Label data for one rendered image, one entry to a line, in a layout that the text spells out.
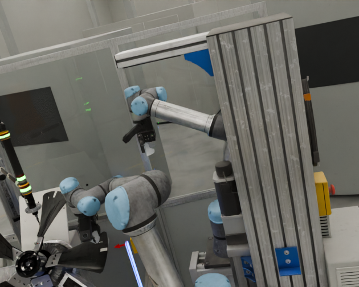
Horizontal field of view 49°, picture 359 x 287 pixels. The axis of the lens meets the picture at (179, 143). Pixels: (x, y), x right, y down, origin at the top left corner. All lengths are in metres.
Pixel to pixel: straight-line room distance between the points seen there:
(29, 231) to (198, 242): 1.08
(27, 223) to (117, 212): 1.18
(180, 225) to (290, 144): 1.50
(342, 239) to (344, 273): 0.13
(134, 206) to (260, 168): 0.42
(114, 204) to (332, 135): 3.02
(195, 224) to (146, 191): 1.46
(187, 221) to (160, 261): 1.40
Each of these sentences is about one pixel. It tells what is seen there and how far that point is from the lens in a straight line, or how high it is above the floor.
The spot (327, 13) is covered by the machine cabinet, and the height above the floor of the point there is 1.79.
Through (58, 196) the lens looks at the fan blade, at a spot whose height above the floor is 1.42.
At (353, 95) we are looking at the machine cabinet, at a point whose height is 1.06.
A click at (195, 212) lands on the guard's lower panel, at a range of 2.58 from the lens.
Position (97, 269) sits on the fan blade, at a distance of 1.83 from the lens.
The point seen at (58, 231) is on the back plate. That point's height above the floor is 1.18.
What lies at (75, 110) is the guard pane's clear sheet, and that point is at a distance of 2.40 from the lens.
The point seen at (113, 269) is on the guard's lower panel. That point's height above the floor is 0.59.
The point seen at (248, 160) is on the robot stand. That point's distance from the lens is 1.27.
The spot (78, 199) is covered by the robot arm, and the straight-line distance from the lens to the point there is 1.56.
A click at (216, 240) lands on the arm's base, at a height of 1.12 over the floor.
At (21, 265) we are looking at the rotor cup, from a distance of 1.96.
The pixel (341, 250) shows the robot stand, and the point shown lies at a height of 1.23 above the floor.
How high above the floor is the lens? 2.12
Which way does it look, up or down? 19 degrees down
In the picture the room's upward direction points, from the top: 14 degrees counter-clockwise
